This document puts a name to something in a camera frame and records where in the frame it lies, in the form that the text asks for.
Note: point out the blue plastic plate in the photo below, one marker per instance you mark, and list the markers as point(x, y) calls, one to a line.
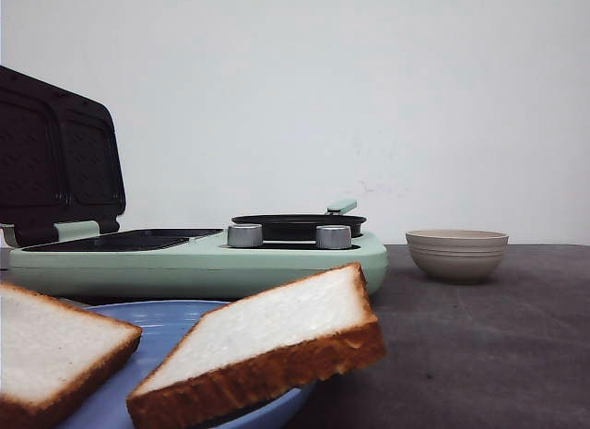
point(163, 324)

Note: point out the right silver knob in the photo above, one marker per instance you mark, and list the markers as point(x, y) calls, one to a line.
point(333, 237)

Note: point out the toast slice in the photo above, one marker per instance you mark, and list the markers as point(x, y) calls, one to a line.
point(260, 347)
point(54, 356)

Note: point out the beige ribbed bowl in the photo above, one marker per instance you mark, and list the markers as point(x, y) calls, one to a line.
point(460, 256)

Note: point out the mint green breakfast maker base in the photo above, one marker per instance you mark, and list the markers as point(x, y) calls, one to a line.
point(81, 262)

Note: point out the breakfast maker hinged lid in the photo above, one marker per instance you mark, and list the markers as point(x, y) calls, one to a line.
point(59, 161)

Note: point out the black frying pan green handle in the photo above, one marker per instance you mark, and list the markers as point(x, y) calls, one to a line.
point(302, 227)

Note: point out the silver knob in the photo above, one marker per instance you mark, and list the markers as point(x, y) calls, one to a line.
point(333, 237)
point(245, 235)

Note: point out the left silver knob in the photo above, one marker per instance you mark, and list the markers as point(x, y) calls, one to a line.
point(245, 235)

